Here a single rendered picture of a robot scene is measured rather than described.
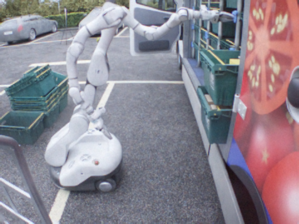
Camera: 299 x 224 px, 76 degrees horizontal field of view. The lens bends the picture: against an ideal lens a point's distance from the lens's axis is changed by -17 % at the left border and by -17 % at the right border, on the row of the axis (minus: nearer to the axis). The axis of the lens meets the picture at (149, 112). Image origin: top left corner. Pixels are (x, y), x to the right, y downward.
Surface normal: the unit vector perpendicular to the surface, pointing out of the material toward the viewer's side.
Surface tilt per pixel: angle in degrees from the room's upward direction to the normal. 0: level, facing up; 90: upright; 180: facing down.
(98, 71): 91
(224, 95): 91
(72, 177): 89
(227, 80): 93
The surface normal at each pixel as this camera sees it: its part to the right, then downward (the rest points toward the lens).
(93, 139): 0.11, 0.18
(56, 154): 0.12, 0.45
